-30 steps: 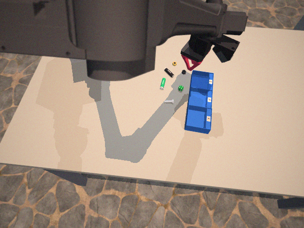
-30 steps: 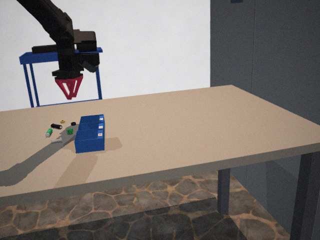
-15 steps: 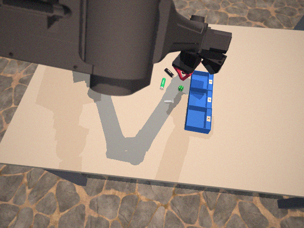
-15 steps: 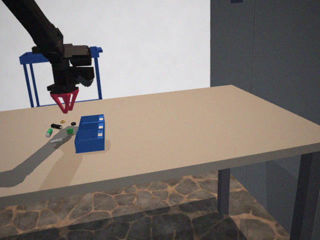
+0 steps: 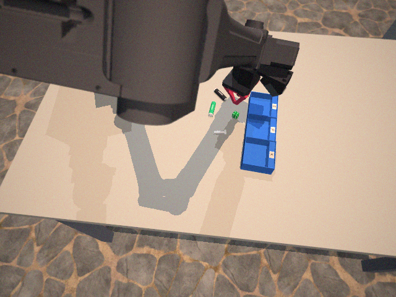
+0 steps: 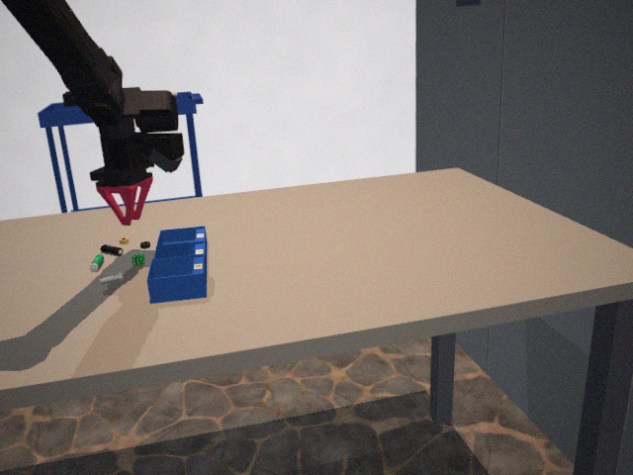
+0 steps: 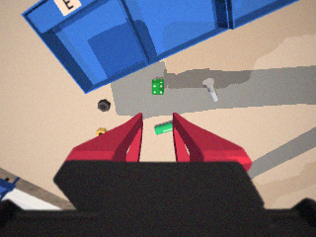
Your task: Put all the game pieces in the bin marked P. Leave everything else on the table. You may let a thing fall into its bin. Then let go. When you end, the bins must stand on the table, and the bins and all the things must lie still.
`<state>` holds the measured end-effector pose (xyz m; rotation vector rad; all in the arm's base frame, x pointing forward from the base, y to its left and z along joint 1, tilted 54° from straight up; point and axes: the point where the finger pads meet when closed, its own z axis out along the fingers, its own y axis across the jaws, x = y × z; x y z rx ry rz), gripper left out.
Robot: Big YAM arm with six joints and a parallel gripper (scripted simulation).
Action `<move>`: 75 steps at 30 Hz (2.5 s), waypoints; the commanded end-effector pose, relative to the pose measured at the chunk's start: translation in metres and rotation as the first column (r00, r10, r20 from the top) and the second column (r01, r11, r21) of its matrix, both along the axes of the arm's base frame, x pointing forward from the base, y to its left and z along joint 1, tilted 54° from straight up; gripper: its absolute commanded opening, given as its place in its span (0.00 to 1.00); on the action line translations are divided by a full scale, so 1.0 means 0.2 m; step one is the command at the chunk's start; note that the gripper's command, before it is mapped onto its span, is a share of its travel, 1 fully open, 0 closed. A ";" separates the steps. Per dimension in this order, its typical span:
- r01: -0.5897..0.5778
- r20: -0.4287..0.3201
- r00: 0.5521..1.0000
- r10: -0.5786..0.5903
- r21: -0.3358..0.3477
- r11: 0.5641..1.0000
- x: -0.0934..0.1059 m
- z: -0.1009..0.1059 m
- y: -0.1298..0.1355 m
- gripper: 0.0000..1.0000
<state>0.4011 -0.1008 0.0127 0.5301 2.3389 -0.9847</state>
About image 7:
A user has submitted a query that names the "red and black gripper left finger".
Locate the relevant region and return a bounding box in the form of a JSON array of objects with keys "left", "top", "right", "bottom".
[{"left": 64, "top": 113, "right": 143, "bottom": 162}]

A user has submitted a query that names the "small yellow hex nut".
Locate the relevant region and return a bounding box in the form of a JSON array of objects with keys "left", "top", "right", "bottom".
[{"left": 96, "top": 127, "right": 107, "bottom": 136}]

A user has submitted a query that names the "blue rack of three bins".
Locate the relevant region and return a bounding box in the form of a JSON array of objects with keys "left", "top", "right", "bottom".
[{"left": 21, "top": 0, "right": 299, "bottom": 94}]

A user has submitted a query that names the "dark grey hex nut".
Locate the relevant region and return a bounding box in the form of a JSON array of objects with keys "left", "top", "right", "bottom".
[{"left": 98, "top": 99, "right": 111, "bottom": 112}]

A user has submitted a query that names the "green die with white pips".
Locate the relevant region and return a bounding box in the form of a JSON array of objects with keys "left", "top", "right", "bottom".
[{"left": 152, "top": 79, "right": 164, "bottom": 95}]

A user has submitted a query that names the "grey bolt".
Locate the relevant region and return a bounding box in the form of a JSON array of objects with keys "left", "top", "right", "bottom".
[{"left": 202, "top": 78, "right": 218, "bottom": 102}]

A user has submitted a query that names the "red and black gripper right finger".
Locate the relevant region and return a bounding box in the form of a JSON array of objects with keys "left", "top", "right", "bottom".
[{"left": 172, "top": 113, "right": 252, "bottom": 172}]

